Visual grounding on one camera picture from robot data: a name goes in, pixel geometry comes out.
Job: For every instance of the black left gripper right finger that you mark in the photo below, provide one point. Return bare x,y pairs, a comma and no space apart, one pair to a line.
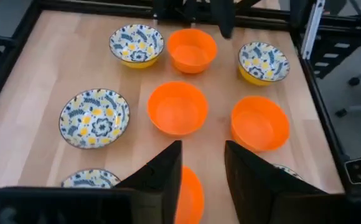
252,186

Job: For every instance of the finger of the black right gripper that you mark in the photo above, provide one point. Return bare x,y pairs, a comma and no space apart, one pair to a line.
224,18

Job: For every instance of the silver metal bracket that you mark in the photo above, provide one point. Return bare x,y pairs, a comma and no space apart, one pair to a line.
312,28

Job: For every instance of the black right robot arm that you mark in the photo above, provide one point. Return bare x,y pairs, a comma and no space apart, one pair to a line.
160,11

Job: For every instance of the orange plastic bowl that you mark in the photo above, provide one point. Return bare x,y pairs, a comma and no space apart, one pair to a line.
259,123
191,196
192,49
177,107

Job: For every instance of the small black table camera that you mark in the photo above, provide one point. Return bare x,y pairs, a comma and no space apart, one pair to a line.
359,171

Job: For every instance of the black aluminium table frame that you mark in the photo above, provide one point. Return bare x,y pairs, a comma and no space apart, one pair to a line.
105,8

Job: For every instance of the yellow bowl with blue pattern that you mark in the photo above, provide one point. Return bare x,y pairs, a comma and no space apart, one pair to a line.
289,170
263,62
137,45
87,180
94,118

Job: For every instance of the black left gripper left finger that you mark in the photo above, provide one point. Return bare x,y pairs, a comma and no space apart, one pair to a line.
162,186

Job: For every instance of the office chair base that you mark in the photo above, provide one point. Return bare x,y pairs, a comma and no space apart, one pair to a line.
353,81

